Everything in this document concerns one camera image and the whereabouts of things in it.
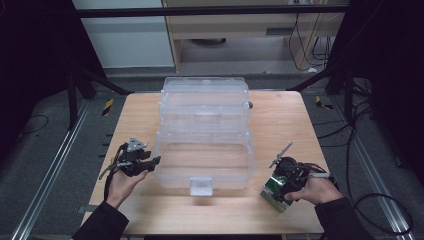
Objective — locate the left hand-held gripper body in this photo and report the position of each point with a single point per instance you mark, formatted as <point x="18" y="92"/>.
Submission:
<point x="131" y="161"/>

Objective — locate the person's right hand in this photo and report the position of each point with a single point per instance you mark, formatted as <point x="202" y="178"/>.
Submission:
<point x="315" y="191"/>

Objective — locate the black horizontal bar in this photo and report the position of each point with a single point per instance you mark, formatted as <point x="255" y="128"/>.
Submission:
<point x="200" y="11"/>

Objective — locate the dark curtain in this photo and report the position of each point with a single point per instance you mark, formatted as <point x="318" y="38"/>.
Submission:
<point x="390" y="66"/>
<point x="36" y="53"/>

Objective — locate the wooden desk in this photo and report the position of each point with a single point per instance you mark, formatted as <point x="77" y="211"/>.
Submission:
<point x="233" y="26"/>

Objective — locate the yellow and black tape strip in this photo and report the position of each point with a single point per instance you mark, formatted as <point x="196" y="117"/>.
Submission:
<point x="321" y="104"/>
<point x="107" y="107"/>

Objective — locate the white cabinet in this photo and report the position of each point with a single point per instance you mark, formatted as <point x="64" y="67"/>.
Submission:
<point x="126" y="43"/>

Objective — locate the person's left hand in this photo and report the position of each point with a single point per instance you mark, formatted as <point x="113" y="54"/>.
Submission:
<point x="123" y="186"/>

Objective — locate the green and white carton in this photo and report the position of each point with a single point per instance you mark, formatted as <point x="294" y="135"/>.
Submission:
<point x="271" y="193"/>

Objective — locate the dark round table grommet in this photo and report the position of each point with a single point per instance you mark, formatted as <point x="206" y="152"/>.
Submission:
<point x="251" y="105"/>

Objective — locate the aluminium floor rail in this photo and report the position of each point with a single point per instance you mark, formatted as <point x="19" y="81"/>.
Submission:
<point x="373" y="166"/>
<point x="50" y="170"/>

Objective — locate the clear plastic storage box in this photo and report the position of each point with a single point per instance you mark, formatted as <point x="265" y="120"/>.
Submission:
<point x="204" y="146"/>

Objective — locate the black metal stand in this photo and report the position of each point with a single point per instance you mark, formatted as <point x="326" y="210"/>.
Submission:
<point x="348" y="96"/>
<point x="71" y="100"/>

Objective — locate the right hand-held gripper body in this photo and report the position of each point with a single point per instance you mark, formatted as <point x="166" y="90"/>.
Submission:
<point x="291" y="173"/>

